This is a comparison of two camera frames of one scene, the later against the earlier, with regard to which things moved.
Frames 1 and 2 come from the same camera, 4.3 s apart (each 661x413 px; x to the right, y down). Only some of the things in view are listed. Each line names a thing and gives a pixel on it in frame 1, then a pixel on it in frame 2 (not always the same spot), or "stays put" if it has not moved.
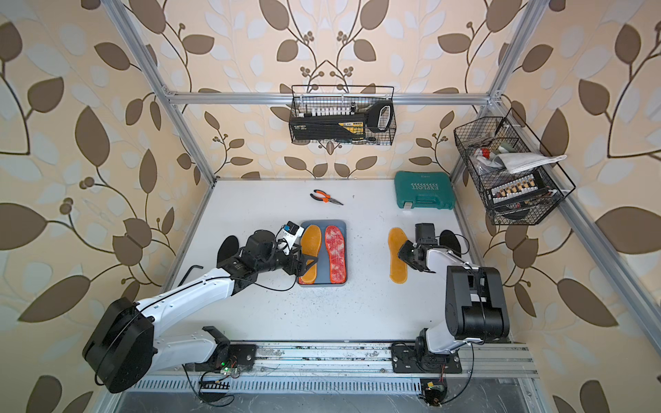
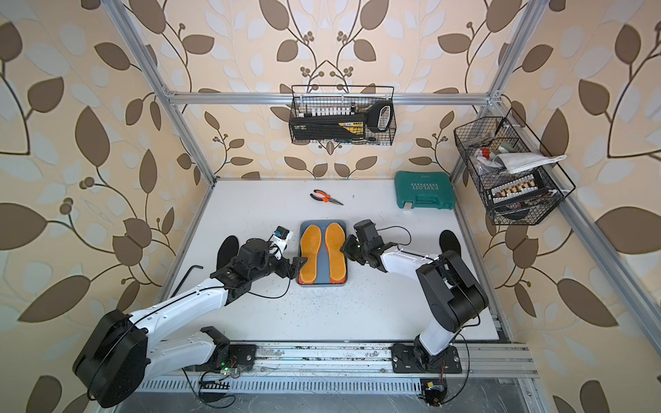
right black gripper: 404,254 → 352,238
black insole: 448,240 stays put
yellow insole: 398,268 → 336,242
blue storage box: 324,272 stays put
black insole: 228,249 stays put
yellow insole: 311,245 stays put
